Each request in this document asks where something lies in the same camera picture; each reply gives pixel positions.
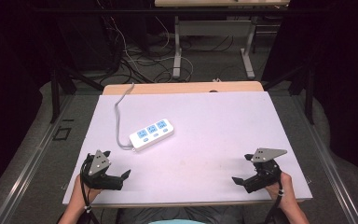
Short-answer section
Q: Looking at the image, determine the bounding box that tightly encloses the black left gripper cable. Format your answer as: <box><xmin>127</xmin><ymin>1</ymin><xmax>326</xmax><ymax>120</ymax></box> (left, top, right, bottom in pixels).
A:
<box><xmin>79</xmin><ymin>154</ymin><xmax>102</xmax><ymax>224</ymax></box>

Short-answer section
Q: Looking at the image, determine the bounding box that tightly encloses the person's dark clothing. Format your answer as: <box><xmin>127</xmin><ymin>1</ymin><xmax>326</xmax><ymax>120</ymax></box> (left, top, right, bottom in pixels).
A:
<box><xmin>115</xmin><ymin>206</ymin><xmax>246</xmax><ymax>224</ymax></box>

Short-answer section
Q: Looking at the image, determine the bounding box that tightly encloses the white metal desk frame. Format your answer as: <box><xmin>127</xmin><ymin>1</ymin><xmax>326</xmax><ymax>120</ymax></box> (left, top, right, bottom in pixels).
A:
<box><xmin>172</xmin><ymin>15</ymin><xmax>259</xmax><ymax>80</ymax></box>

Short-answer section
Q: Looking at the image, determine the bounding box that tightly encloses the person's left hand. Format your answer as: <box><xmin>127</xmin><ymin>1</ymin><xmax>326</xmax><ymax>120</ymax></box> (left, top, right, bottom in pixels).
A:
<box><xmin>71</xmin><ymin>173</ymin><xmax>104</xmax><ymax>210</ymax></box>

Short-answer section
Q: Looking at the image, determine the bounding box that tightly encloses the black metal stand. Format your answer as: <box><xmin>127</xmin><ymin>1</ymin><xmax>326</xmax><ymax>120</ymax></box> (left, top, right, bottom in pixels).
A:
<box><xmin>49</xmin><ymin>66</ymin><xmax>105</xmax><ymax>124</ymax></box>
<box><xmin>262</xmin><ymin>63</ymin><xmax>316</xmax><ymax>126</ymax></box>

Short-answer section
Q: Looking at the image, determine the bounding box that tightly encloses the metal floor rail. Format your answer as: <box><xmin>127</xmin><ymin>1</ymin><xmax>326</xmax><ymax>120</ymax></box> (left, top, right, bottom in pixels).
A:
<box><xmin>290</xmin><ymin>94</ymin><xmax>358</xmax><ymax>224</ymax></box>
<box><xmin>0</xmin><ymin>94</ymin><xmax>76</xmax><ymax>224</ymax></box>

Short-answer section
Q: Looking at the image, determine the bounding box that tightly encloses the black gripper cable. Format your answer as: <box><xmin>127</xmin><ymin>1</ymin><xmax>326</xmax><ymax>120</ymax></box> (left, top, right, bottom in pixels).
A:
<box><xmin>263</xmin><ymin>173</ymin><xmax>285</xmax><ymax>224</ymax></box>
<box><xmin>79</xmin><ymin>154</ymin><xmax>102</xmax><ymax>224</ymax></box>

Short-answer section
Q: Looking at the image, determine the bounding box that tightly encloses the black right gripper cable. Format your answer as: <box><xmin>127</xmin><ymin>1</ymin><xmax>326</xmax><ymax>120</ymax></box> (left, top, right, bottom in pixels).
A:
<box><xmin>263</xmin><ymin>173</ymin><xmax>285</xmax><ymax>224</ymax></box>

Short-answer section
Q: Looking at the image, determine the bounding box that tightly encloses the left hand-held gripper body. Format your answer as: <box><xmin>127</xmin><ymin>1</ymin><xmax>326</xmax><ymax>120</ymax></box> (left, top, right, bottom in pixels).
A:
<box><xmin>79</xmin><ymin>149</ymin><xmax>125</xmax><ymax>191</ymax></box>

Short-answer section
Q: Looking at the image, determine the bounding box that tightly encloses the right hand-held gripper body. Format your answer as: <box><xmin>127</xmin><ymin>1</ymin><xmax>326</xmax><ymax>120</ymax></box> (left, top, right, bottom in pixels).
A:
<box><xmin>243</xmin><ymin>147</ymin><xmax>288</xmax><ymax>194</ymax></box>

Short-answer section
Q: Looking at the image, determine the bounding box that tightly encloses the white power strip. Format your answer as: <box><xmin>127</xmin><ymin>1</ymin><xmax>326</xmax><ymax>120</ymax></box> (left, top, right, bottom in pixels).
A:
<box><xmin>128</xmin><ymin>118</ymin><xmax>175</xmax><ymax>153</ymax></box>

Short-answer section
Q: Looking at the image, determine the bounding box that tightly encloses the grey power strip cable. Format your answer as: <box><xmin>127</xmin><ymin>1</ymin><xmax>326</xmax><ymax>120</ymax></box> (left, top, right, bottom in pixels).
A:
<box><xmin>114</xmin><ymin>82</ymin><xmax>135</xmax><ymax>151</ymax></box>

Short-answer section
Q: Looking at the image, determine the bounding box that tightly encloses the tangle of floor cables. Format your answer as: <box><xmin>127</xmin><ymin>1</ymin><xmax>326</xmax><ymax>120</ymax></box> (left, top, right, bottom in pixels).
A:
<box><xmin>96</xmin><ymin>0</ymin><xmax>236</xmax><ymax>85</ymax></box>

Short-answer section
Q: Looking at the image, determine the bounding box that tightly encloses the person's right hand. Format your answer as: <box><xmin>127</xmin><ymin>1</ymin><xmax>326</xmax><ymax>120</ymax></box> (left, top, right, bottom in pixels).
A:
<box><xmin>265</xmin><ymin>171</ymin><xmax>295</xmax><ymax>206</ymax></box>

